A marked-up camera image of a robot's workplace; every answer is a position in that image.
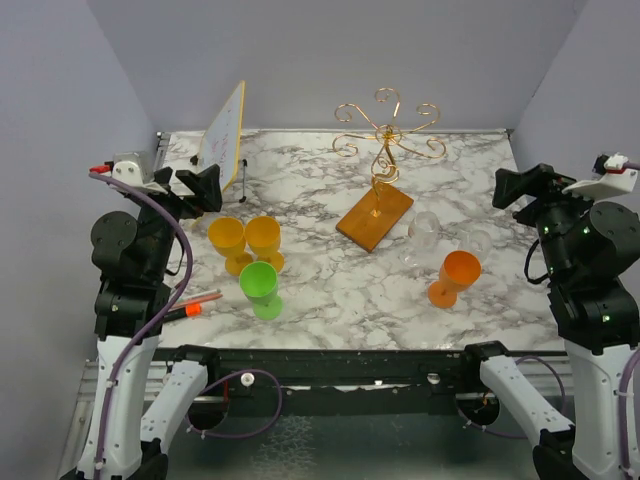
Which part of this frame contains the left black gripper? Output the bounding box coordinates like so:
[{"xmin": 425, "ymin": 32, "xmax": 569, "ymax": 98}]
[{"xmin": 133, "ymin": 161, "xmax": 223, "ymax": 277}]

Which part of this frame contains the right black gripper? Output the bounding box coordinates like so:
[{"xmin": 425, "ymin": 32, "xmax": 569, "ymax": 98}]
[{"xmin": 493, "ymin": 159, "xmax": 611, "ymax": 280}]

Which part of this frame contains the clear wine glass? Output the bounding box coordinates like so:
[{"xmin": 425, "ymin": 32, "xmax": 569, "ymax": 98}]
[
  {"xmin": 401, "ymin": 211, "xmax": 440, "ymax": 267},
  {"xmin": 459, "ymin": 230, "xmax": 492, "ymax": 263}
]

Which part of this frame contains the orange plastic goblet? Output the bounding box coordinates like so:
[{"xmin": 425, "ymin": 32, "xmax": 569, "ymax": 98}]
[{"xmin": 427, "ymin": 250, "xmax": 482, "ymax": 309}]

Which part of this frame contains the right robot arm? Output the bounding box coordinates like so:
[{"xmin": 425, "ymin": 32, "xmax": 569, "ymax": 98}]
[{"xmin": 459, "ymin": 154, "xmax": 639, "ymax": 479}]

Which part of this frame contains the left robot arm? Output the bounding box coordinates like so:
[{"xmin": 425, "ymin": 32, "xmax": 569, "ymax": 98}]
[{"xmin": 65, "ymin": 162, "xmax": 222, "ymax": 479}]

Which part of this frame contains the small whiteboard on easel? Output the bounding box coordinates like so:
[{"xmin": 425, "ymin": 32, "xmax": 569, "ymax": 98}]
[{"xmin": 190, "ymin": 80, "xmax": 246, "ymax": 193}]

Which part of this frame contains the yellow plastic goblet left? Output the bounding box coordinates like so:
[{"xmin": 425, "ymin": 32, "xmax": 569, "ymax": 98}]
[{"xmin": 208, "ymin": 217, "xmax": 253, "ymax": 276}]

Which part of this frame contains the yellow plastic goblet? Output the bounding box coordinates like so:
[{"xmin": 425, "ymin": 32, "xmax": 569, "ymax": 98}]
[
  {"xmin": 245, "ymin": 216, "xmax": 285, "ymax": 272},
  {"xmin": 208, "ymin": 217, "xmax": 253, "ymax": 276}
]

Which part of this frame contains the yellow plastic goblet right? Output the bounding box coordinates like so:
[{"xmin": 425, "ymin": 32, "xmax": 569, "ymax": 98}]
[{"xmin": 245, "ymin": 216, "xmax": 285, "ymax": 272}]

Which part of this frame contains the green plastic goblet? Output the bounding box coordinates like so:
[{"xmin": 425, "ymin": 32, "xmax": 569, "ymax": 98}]
[{"xmin": 239, "ymin": 261, "xmax": 283, "ymax": 320}]

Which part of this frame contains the black orange marker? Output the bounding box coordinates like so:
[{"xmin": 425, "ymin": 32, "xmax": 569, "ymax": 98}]
[{"xmin": 162, "ymin": 303, "xmax": 202, "ymax": 323}]

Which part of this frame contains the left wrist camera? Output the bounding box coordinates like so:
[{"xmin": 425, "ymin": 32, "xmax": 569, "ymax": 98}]
[{"xmin": 89, "ymin": 151, "xmax": 167, "ymax": 194}]

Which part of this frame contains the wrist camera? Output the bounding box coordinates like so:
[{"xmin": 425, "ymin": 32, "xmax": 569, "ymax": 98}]
[
  {"xmin": 89, "ymin": 151, "xmax": 167, "ymax": 194},
  {"xmin": 562, "ymin": 153, "xmax": 639, "ymax": 201}
]

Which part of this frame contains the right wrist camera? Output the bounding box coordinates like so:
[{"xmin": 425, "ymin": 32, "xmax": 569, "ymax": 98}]
[{"xmin": 562, "ymin": 153, "xmax": 639, "ymax": 201}]

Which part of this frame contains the gold wire glass rack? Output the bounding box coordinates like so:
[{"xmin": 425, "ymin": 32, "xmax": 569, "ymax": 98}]
[{"xmin": 332, "ymin": 87, "xmax": 447, "ymax": 253}]

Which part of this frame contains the black mounting rail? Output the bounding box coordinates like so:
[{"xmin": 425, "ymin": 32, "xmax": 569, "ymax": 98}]
[{"xmin": 149, "ymin": 344, "xmax": 521, "ymax": 419}]

